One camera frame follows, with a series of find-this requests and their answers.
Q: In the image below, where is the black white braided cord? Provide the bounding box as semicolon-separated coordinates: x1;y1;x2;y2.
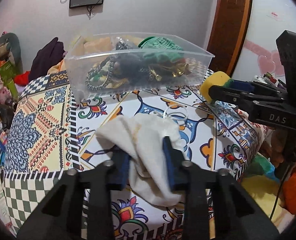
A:
85;56;116;91

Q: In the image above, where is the green knit glove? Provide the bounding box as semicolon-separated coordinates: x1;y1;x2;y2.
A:
138;36;185;63

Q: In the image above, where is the green gift box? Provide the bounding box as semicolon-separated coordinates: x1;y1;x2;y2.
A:
0;60;20;100

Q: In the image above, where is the yellow green sponge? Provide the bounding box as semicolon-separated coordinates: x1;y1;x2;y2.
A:
199;71;233;103

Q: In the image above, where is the white cloth towel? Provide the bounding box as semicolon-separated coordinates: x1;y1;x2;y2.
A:
95;113;183;207

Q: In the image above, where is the brown wooden door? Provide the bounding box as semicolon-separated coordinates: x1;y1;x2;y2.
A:
207;0;252;76

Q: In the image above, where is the dark purple garment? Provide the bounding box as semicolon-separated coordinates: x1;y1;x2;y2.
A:
28;37;65;82

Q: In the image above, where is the pink rabbit figurine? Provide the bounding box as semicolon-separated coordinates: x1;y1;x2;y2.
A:
0;75;12;105

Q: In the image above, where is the red plush item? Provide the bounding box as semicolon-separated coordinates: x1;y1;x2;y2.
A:
13;71;30;87

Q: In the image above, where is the clear plastic storage bin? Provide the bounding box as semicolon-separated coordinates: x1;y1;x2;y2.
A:
67;33;215;102

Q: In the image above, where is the grey dinosaur plush toy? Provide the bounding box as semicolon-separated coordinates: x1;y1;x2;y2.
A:
0;33;23;74

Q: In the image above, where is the floral yellow green cloth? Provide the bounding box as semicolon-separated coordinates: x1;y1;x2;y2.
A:
85;59;128;92

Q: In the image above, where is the clear plastic ring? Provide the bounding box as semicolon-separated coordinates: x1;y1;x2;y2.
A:
163;103;189;122

